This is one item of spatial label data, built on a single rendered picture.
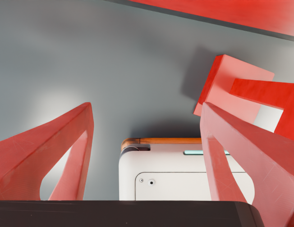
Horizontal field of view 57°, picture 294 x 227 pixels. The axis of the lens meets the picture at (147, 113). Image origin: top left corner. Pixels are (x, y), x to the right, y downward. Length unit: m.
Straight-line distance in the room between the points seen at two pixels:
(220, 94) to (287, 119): 0.57
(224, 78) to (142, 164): 0.43
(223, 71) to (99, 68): 0.48
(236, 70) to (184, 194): 0.48
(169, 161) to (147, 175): 0.08
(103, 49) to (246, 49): 0.57
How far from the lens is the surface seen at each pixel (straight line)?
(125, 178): 0.92
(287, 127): 0.48
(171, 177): 0.91
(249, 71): 1.06
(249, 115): 1.08
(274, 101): 0.72
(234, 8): 0.89
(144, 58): 1.12
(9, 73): 1.25
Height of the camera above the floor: 1.12
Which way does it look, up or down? 81 degrees down
